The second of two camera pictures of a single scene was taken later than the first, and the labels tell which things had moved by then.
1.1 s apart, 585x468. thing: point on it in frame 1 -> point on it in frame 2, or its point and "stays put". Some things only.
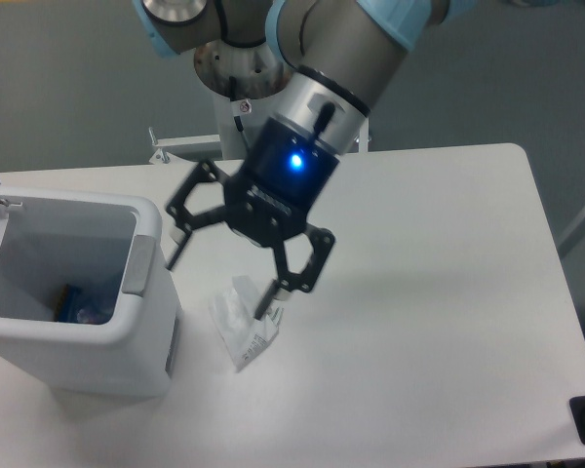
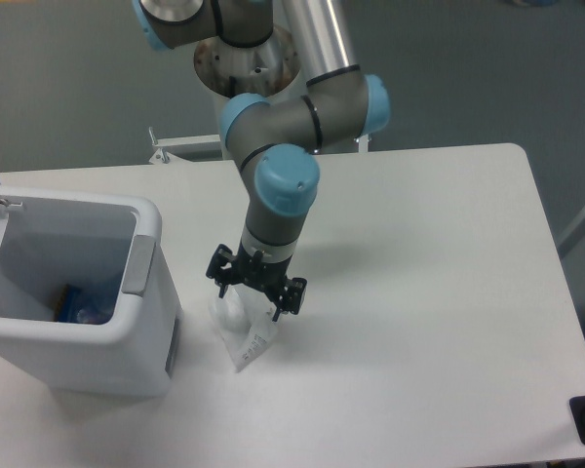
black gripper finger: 323,241 -> 293,297
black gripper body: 269,198 -> 269,277
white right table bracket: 364,133 stays put
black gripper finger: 182,218 -> 222,268
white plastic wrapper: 243,335 stays put
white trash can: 77,297 stays put
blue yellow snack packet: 68,303 stays put
